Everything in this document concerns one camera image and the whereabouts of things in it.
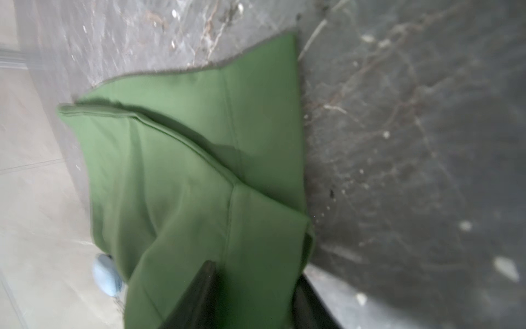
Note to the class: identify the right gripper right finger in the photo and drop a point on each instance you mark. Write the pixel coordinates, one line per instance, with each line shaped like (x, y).
(309, 311)

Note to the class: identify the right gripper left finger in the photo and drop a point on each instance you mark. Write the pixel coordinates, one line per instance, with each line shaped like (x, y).
(196, 308)

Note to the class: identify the green skirt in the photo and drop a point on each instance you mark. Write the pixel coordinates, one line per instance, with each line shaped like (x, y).
(196, 166)

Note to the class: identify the light blue cup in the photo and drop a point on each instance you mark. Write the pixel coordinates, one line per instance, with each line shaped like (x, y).
(106, 275)

